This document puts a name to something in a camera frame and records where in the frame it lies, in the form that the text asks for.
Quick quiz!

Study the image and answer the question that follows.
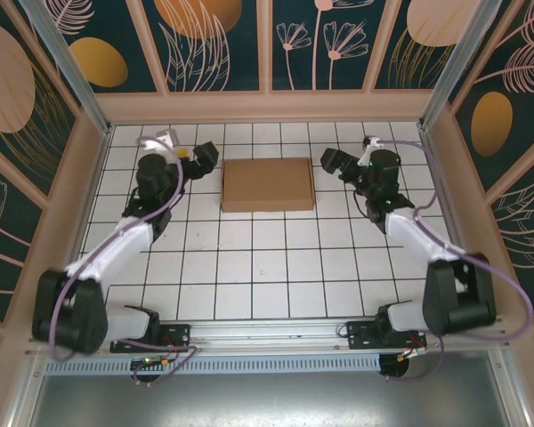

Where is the brown cardboard paper box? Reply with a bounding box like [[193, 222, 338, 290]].
[[220, 157, 316, 214]]

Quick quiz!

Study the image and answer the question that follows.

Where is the small green circuit board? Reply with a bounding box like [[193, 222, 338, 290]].
[[130, 355, 170, 369]]

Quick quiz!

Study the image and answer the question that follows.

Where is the shiny steel sheet panel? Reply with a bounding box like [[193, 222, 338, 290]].
[[26, 350, 515, 427]]

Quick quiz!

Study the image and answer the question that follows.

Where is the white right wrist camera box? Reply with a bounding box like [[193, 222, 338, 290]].
[[359, 135, 383, 168]]

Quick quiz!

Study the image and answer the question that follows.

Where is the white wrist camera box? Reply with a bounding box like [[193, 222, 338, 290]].
[[359, 135, 383, 168], [153, 128, 180, 148]]

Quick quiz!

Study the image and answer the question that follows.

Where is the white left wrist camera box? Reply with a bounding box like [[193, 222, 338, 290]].
[[153, 128, 180, 148]]

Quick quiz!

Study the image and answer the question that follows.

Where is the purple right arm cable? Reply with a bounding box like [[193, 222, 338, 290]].
[[376, 138, 534, 383]]

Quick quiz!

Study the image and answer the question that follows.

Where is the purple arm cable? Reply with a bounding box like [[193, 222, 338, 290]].
[[376, 138, 534, 383], [48, 136, 201, 388]]

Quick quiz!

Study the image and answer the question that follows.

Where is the aluminium corner post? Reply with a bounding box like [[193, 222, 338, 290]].
[[417, 0, 490, 133], [20, 0, 112, 137]]

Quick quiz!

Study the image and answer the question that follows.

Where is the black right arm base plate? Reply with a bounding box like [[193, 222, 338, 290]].
[[344, 318, 428, 355]]

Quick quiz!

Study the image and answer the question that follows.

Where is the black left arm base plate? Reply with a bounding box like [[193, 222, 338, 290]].
[[109, 323, 192, 355]]

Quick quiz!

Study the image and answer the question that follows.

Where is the aluminium front rail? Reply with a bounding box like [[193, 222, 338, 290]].
[[24, 313, 511, 357]]

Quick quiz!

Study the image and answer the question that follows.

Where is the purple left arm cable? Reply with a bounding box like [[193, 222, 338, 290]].
[[48, 136, 201, 388]]

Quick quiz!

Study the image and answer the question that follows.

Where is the grey slotted cable duct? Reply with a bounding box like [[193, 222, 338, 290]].
[[44, 353, 382, 375]]

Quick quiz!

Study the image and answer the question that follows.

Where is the aluminium frame bar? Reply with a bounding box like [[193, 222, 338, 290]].
[[6, 350, 50, 427], [489, 340, 533, 427]]

